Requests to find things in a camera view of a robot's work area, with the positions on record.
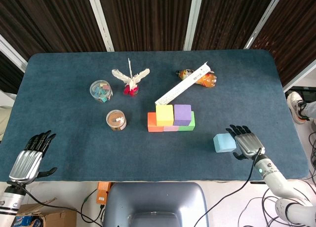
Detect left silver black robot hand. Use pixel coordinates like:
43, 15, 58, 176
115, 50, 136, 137
8, 130, 58, 185

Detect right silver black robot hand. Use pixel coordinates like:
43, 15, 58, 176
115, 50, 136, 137
226, 124, 266, 161

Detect light blue foam cube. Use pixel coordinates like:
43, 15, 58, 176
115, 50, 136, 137
213, 133, 237, 153

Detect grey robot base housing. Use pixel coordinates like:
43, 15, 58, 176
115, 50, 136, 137
103, 182, 209, 227

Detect dark blue table cloth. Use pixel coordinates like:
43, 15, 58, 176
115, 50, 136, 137
0, 49, 310, 183

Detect cardboard box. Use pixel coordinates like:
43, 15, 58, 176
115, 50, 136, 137
11, 199, 78, 227

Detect green foam cube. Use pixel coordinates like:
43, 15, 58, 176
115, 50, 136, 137
178, 111, 196, 132

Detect white sneaker of person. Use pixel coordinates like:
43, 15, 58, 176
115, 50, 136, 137
286, 91, 311, 125

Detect purple foam cube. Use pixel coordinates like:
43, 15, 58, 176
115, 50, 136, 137
173, 104, 193, 127

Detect orange snack bag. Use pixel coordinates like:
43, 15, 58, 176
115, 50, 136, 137
175, 69, 217, 89

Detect orange device under table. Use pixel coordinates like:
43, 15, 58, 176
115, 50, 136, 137
96, 182, 112, 205

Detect long white printed box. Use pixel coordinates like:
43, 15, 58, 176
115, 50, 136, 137
155, 61, 211, 106

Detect yellow foam cube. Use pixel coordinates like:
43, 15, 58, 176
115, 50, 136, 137
155, 104, 175, 127

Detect orange foam cube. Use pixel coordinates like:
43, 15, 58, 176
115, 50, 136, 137
147, 112, 164, 133

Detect clear jar with brown contents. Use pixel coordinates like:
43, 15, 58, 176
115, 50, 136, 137
106, 109, 127, 132

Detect clear jar of coloured blocks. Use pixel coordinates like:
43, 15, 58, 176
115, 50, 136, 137
89, 79, 114, 104

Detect white feather shuttlecock toy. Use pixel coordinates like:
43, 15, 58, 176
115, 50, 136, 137
111, 58, 151, 97

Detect black cable of right hand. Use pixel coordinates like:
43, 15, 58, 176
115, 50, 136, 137
206, 148, 263, 227

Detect black cable of hand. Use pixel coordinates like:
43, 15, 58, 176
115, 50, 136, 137
14, 181, 103, 227
206, 148, 263, 227

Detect black cable of left hand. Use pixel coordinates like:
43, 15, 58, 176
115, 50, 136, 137
14, 181, 103, 227

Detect black cables on floor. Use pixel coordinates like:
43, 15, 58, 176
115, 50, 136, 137
238, 128, 316, 227

